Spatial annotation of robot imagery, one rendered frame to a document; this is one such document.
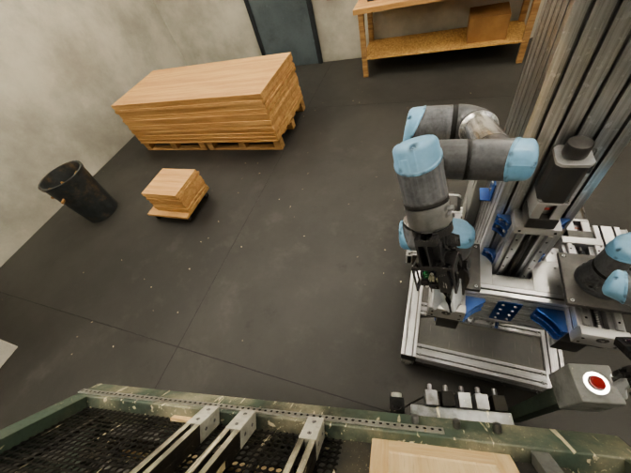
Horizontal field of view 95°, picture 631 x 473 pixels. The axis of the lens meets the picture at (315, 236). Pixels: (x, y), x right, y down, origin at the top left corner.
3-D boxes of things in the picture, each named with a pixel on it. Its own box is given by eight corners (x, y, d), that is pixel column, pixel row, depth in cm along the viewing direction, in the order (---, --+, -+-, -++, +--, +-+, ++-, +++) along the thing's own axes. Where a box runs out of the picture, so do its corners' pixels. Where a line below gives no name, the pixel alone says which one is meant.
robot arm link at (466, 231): (470, 264, 109) (478, 243, 98) (432, 259, 114) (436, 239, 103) (470, 238, 115) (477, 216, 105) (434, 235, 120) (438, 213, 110)
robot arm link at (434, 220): (410, 197, 56) (456, 191, 51) (415, 219, 58) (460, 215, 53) (398, 214, 51) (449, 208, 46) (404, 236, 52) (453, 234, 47)
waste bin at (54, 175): (129, 198, 396) (90, 160, 346) (102, 229, 368) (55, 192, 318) (102, 196, 415) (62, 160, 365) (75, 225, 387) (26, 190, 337)
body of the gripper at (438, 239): (415, 294, 55) (402, 238, 51) (426, 268, 62) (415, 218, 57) (459, 297, 51) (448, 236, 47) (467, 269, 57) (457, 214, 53)
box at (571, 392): (583, 376, 112) (609, 364, 98) (597, 412, 105) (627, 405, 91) (547, 374, 115) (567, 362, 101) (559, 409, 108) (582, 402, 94)
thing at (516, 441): (621, 468, 96) (618, 434, 96) (653, 499, 84) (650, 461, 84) (98, 404, 150) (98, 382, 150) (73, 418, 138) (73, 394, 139)
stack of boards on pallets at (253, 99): (306, 107, 437) (291, 51, 377) (282, 151, 381) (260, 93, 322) (181, 114, 523) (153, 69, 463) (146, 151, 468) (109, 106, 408)
